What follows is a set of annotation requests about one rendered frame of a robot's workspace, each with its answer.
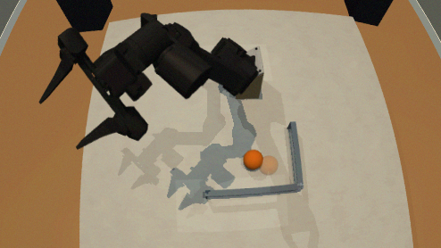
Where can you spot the translucent orange ball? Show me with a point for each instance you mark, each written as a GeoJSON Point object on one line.
{"type": "Point", "coordinates": [269, 165]}

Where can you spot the orange-brown ball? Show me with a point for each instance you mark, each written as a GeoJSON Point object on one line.
{"type": "Point", "coordinates": [253, 159]}

